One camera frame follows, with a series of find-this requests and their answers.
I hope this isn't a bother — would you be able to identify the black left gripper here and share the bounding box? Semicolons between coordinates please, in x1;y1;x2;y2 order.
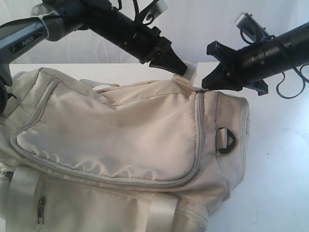
125;25;187;74

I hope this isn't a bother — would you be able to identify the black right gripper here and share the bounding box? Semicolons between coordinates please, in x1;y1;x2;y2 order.
201;41;268;95

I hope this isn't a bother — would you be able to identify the cream fabric duffel bag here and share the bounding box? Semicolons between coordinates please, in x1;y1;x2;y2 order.
0;68;250;232

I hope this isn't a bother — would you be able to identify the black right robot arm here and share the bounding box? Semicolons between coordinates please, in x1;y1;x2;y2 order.
201;23;309;96

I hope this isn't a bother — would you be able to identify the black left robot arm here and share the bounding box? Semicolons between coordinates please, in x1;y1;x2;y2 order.
0;0;187;111

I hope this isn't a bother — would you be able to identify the white draped cloth background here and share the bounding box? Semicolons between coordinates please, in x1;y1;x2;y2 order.
15;0;309;64

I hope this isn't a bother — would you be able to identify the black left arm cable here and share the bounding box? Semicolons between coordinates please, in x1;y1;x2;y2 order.
106;0;162;27

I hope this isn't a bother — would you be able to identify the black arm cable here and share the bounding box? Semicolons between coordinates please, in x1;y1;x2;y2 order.
106;0;162;27
238;24;309;100

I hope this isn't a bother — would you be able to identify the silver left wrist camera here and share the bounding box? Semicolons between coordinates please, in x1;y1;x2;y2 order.
141;0;168;18

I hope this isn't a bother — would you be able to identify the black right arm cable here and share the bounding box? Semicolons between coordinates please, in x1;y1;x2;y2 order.
238;24;309;100

